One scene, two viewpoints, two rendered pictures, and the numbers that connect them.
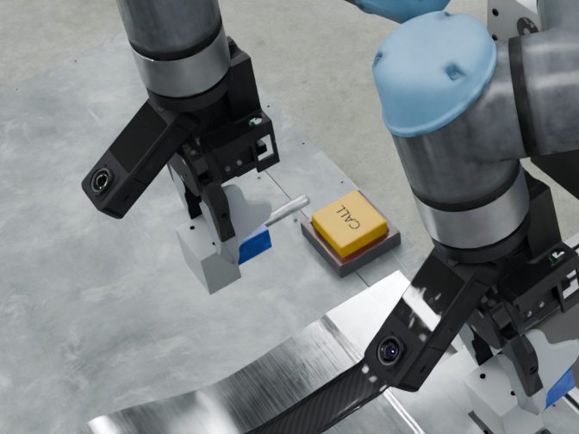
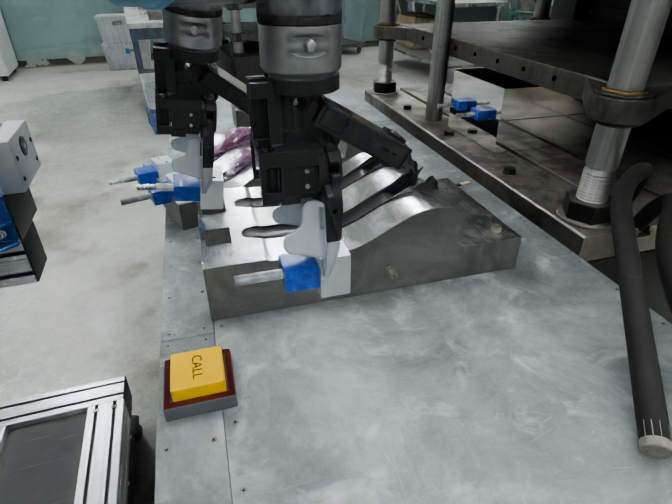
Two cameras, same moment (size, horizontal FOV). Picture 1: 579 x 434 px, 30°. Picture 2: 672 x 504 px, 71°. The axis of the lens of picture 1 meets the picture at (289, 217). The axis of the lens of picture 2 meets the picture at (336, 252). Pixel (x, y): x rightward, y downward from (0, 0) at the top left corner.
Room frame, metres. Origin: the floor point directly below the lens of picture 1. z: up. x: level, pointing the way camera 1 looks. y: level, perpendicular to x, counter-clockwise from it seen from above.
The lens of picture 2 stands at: (1.14, 0.15, 1.24)
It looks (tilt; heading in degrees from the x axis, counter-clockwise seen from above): 31 degrees down; 187
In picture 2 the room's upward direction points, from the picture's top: straight up
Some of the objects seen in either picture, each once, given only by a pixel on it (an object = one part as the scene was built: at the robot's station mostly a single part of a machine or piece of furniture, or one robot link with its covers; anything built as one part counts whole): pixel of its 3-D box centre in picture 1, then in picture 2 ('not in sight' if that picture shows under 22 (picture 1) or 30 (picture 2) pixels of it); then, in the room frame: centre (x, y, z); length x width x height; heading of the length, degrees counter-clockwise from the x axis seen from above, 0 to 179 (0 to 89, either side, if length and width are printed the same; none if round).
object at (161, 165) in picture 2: not in sight; (141, 176); (0.26, -0.37, 0.86); 0.13 x 0.05 x 0.05; 131
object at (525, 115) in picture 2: not in sight; (546, 103); (-0.40, 0.60, 0.87); 0.50 x 0.27 x 0.17; 113
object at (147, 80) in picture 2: not in sight; (180, 88); (-2.86, -1.71, 0.32); 0.60 x 0.40 x 0.22; 124
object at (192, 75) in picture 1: (179, 49); (301, 50); (0.68, 0.06, 1.17); 0.08 x 0.08 x 0.05
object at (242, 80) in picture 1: (208, 119); (296, 137); (0.68, 0.05, 1.09); 0.09 x 0.08 x 0.12; 113
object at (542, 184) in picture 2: not in sight; (549, 132); (-0.48, 0.65, 0.76); 1.30 x 0.84 x 0.07; 23
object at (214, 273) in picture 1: (251, 229); (290, 272); (0.69, 0.04, 0.93); 0.13 x 0.05 x 0.05; 114
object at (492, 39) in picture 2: not in sight; (568, 70); (-0.47, 0.66, 0.96); 1.29 x 0.83 x 0.18; 23
